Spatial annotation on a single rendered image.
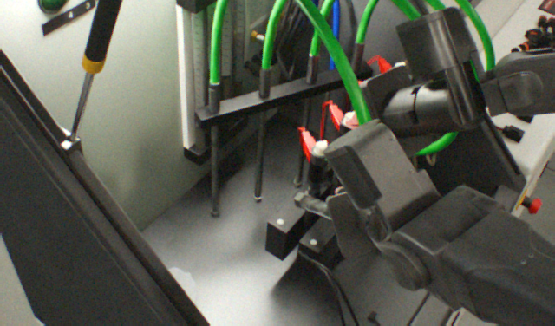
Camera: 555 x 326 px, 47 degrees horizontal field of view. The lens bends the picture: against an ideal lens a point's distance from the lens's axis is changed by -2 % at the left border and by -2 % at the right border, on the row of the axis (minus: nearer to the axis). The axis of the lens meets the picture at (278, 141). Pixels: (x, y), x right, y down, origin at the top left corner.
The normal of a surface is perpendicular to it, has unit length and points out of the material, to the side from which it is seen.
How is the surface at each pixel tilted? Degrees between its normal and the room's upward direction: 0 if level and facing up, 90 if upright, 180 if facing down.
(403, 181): 39
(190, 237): 0
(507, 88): 62
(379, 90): 46
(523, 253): 33
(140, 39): 90
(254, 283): 0
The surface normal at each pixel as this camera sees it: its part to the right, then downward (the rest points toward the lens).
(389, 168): 0.22, -0.11
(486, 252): -0.39, -0.81
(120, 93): 0.81, 0.45
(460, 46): -0.29, 0.23
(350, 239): 0.09, 0.07
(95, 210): 0.59, -0.21
